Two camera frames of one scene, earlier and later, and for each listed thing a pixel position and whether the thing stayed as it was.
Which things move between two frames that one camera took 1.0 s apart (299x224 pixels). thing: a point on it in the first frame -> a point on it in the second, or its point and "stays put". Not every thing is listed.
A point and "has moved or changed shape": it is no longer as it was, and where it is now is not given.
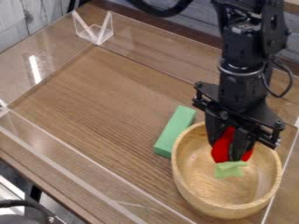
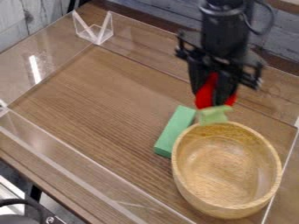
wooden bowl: (228, 198) stays put
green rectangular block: (180, 122) stays put
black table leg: (35, 193) stays put
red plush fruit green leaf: (228, 168) has moved or changed shape
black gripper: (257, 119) -> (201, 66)
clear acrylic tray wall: (48, 164) stays put
